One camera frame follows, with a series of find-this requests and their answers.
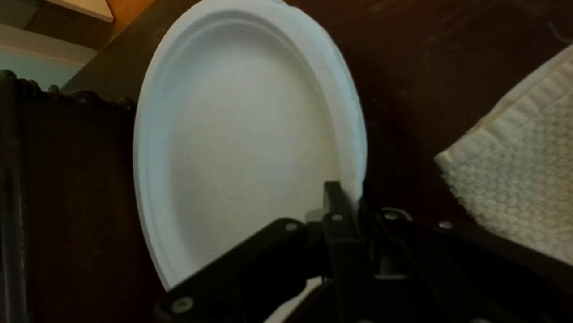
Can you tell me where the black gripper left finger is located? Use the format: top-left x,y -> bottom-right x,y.
152,180 -> 361,323

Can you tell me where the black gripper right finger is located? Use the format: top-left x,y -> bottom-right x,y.
356,200 -> 573,323

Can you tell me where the white paper plate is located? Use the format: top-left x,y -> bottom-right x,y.
130,0 -> 368,323

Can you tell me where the cream woven cloth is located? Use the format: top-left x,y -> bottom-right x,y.
433,44 -> 573,266

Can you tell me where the large dark wooden box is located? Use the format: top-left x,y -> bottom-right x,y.
0,69 -> 159,323

